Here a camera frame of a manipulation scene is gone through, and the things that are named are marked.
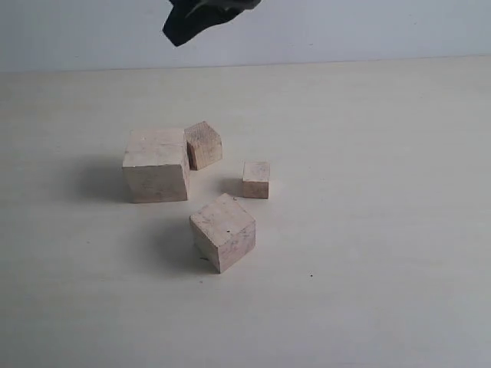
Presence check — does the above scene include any third largest wooden cube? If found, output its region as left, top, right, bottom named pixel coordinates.
left=184, top=121, right=222, bottom=170

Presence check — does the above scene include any smallest wooden cube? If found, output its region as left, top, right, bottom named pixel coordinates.
left=242, top=162, right=270, bottom=199

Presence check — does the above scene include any second largest wooden cube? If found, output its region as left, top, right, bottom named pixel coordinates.
left=189, top=193, right=256, bottom=273

